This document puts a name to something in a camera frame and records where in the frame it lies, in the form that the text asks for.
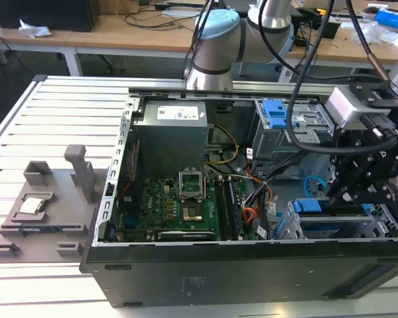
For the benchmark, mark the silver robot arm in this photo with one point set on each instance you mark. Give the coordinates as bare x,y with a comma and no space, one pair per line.
215,43

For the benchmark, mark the grey parts rack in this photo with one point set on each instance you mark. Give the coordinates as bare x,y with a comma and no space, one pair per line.
63,212

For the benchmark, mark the blue cardboard box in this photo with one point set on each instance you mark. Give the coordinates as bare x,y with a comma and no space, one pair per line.
389,18

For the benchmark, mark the green motherboard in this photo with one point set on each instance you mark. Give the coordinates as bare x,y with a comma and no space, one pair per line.
159,205

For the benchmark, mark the CPU socket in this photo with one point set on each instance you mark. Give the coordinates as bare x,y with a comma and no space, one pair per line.
192,213

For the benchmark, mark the black RAM slot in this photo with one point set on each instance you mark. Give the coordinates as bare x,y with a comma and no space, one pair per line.
236,212
223,208

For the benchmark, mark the blue plastic drive latch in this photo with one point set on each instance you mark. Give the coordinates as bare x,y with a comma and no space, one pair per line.
275,114

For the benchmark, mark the clear plastic bag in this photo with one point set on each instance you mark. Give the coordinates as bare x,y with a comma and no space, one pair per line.
373,33

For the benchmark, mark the wooden desk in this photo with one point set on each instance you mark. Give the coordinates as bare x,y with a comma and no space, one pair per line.
119,39

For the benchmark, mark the small black box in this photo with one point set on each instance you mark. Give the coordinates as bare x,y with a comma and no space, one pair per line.
330,29

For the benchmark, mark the large black box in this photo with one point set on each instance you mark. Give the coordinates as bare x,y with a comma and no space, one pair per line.
43,13

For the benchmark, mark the grey metal drive cage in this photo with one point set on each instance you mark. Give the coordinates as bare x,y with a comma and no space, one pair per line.
272,142

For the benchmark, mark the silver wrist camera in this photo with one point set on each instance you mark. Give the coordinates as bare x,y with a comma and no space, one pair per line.
345,106

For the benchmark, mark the silver CPU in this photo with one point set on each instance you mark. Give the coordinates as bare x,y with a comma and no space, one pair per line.
32,205

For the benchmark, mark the RAM stick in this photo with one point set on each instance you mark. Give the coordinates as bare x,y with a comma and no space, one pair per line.
53,228

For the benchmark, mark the crumpled white paper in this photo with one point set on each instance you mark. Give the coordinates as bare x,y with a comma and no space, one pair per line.
33,30

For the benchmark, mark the hard disk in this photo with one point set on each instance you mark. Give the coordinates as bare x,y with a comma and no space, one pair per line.
310,207

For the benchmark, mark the black PC case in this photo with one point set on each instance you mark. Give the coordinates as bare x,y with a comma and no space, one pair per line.
219,278

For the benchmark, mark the grey power supply unit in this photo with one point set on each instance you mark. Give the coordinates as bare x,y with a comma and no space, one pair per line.
172,139

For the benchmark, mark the metal disk bay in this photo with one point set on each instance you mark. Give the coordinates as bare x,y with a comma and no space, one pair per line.
383,225

